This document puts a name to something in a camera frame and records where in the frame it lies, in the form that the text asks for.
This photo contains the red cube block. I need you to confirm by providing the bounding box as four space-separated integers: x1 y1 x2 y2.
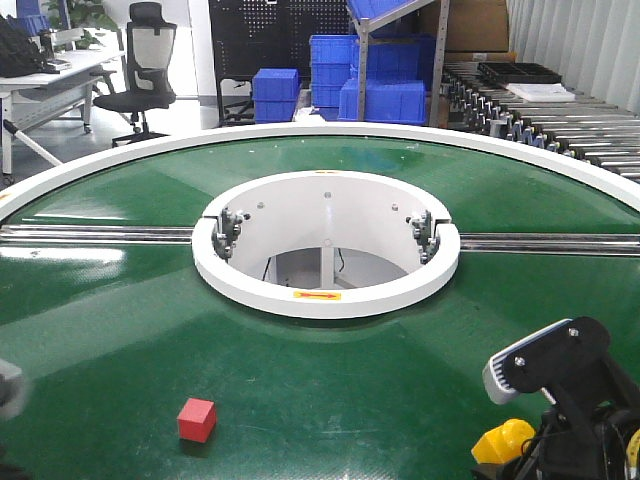
177 398 217 443

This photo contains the metal rail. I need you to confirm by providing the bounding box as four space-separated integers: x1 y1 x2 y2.
1 224 194 244
460 233 639 257

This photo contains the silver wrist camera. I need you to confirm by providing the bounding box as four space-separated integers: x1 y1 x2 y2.
482 318 571 405

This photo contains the white inner hub ring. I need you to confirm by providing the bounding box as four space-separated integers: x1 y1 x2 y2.
191 170 461 321

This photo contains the blue tilted shelf bin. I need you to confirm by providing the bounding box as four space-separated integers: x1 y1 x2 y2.
347 0 410 20

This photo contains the white outer table rim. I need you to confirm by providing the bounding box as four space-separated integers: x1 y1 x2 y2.
1 124 639 234

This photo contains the cardboard box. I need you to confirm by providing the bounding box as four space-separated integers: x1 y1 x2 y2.
444 0 516 62

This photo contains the black backpack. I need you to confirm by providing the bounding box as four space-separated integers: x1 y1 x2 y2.
0 17 46 78

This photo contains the tall blue crate stack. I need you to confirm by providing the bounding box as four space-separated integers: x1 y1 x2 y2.
309 34 356 108

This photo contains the black mesh office chair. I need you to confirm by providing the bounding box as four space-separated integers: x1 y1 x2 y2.
94 1 177 147

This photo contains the right metal rail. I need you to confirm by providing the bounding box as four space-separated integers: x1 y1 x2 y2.
460 233 639 257

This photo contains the black plastic tray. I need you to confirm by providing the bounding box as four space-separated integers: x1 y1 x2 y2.
478 62 562 84

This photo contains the yellow toy brick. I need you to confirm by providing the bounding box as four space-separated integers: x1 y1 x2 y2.
471 418 535 464

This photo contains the white foam sheet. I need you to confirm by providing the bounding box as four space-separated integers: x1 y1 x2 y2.
506 83 576 103

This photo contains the white office desk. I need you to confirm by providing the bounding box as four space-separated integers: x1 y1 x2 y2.
1 49 124 186

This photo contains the large blue floor crate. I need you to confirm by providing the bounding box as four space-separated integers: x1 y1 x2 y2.
338 79 427 125

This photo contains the small blue crate stack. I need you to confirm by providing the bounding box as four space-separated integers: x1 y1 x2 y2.
252 68 300 124

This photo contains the roller conveyor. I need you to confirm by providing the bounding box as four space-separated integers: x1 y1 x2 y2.
442 62 639 183

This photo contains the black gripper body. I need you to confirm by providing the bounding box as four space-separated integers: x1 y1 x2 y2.
471 406 639 479

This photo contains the grey metal shelf rack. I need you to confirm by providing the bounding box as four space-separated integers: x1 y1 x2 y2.
346 0 450 128

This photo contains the black pegboard panel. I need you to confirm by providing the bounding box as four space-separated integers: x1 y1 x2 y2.
208 1 350 126

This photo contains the left metal rail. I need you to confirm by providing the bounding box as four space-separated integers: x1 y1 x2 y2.
1 224 194 244

